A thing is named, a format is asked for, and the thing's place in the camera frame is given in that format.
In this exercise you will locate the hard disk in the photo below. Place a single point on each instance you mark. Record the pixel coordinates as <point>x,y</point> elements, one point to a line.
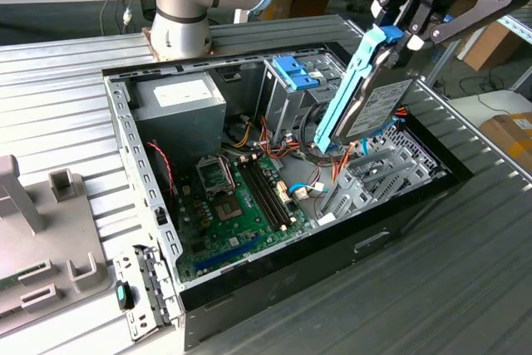
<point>374,105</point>

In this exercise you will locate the metal disk bay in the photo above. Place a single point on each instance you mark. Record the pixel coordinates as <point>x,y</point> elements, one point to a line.
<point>353,188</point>

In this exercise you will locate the white low table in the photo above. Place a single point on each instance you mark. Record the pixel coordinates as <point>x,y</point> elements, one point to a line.
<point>469,109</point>

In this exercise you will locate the cardboard box yellow tape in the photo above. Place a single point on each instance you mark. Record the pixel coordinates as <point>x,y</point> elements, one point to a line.
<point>503,134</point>

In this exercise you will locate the blue drive cage latch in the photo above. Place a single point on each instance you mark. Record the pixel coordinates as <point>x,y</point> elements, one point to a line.
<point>291,72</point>

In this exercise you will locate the metal drive cage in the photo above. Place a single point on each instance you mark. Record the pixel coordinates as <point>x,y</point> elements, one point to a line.
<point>282,105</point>

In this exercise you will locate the black RAM slot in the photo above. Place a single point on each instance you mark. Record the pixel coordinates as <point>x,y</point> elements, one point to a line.
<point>271,193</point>
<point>260,195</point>

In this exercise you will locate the grey power supply unit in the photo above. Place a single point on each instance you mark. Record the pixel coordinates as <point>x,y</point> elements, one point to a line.
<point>178,130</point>

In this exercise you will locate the green motherboard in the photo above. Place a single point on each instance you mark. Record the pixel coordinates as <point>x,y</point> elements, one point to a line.
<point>232,230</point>

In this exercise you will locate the black open PC case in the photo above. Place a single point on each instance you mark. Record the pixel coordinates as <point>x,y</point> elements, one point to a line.
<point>311,272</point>

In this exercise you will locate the blue expansion slot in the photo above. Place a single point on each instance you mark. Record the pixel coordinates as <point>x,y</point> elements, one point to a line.
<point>226,254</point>

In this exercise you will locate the metal expansion card retainer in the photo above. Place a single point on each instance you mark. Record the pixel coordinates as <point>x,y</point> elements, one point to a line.
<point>124,265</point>

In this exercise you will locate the grey parts rack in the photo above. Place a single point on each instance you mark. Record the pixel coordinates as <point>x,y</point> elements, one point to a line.
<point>54,238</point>

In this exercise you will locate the green RAM stick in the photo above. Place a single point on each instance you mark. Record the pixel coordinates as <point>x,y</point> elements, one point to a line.
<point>12,281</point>

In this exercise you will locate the aluminium shelf frame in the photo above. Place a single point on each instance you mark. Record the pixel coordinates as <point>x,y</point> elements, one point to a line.
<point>521,31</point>

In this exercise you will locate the brown arm base plate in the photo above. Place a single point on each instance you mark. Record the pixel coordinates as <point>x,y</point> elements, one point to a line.
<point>145,35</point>

